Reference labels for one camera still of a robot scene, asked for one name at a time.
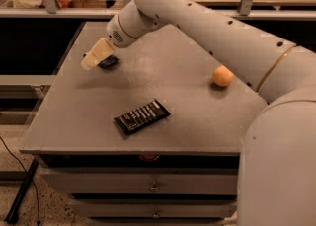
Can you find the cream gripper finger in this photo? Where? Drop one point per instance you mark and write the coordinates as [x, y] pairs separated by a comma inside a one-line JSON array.
[[102, 49]]

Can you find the blue rxbar snack bar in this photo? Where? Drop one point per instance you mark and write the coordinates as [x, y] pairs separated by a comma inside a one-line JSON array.
[[109, 62]]

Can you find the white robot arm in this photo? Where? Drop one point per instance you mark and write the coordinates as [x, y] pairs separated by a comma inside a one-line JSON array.
[[277, 171]]

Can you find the black rxbar snack bar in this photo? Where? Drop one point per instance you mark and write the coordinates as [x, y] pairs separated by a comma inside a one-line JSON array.
[[141, 117]]

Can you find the grey drawer cabinet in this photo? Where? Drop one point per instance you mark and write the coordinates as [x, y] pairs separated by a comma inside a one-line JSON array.
[[179, 171]]

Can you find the orange fruit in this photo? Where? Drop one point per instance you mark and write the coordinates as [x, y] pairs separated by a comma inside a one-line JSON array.
[[222, 76]]

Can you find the black floor rail left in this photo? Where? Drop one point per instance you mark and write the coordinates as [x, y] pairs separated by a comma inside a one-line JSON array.
[[13, 217]]

